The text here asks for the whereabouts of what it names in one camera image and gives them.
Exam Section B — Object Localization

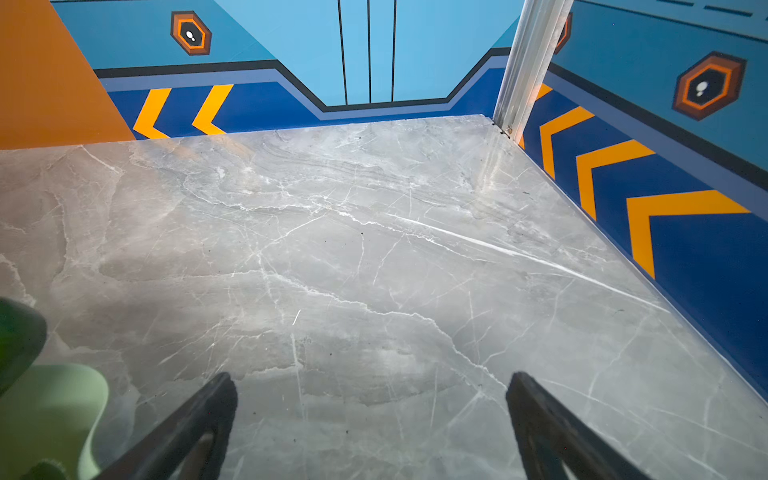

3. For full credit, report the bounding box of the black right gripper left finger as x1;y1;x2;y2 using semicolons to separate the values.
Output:
97;372;238;479

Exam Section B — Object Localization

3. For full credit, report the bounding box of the aluminium corner post right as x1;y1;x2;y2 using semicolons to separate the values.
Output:
492;0;573;143

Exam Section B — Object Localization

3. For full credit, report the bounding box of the light green fruit plate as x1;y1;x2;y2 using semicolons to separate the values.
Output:
1;364;109;479

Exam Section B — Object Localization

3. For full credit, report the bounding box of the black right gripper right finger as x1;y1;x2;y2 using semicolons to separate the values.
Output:
506;371;649;480

